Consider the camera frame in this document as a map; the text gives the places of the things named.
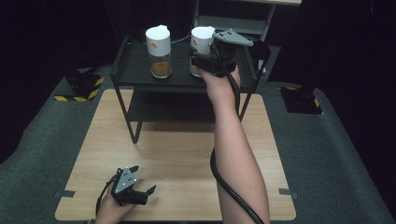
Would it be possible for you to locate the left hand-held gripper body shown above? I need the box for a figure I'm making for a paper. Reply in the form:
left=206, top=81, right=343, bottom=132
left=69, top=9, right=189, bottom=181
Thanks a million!
left=111, top=166, right=148, bottom=206

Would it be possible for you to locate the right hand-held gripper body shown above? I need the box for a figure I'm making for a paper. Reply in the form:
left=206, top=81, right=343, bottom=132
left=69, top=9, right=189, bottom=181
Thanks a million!
left=205, top=28, right=254, bottom=78

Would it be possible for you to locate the white powder jar white lid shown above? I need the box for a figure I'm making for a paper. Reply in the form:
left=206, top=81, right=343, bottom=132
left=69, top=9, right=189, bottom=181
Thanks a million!
left=190, top=25, right=217, bottom=77

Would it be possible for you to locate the black two-tier shelf rack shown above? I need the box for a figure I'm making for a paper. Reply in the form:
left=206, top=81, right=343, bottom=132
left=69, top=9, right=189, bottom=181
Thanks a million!
left=109, top=34, right=272, bottom=146

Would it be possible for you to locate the brown spice jar white lid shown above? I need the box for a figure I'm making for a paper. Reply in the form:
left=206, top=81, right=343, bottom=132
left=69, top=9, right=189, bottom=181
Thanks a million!
left=145, top=24, right=173, bottom=79

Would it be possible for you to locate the person's right hand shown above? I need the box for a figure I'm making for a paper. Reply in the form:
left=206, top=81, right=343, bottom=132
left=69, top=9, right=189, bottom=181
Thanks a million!
left=199, top=64, right=242, bottom=104

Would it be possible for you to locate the person's left hand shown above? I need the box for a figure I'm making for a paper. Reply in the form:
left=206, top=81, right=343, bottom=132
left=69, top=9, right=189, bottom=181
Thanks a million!
left=94, top=192, right=136, bottom=224

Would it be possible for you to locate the black stand base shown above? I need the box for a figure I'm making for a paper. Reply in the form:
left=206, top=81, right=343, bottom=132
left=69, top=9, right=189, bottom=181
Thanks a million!
left=278, top=86, right=324, bottom=116

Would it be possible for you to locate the yellow-black striped stand base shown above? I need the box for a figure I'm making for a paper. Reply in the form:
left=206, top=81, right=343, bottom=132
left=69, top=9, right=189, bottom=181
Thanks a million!
left=54, top=66, right=106, bottom=103

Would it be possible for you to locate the grey metal desk frame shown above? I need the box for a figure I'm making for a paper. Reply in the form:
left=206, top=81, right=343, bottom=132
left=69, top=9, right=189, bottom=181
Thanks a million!
left=191, top=0, right=303, bottom=43

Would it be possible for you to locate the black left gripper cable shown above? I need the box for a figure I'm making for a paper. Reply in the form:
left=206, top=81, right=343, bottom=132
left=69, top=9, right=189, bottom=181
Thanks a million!
left=94, top=174, right=120, bottom=217

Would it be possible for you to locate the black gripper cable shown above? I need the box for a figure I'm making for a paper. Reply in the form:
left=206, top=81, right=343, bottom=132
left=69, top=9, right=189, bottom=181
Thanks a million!
left=209, top=43, right=266, bottom=224
left=94, top=174, right=120, bottom=217

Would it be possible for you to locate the white cable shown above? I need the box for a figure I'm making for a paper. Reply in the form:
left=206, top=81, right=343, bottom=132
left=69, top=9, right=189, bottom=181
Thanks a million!
left=171, top=18, right=195, bottom=45

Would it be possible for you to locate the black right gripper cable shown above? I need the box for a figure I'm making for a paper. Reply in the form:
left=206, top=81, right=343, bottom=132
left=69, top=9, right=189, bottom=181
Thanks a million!
left=209, top=43, right=266, bottom=224

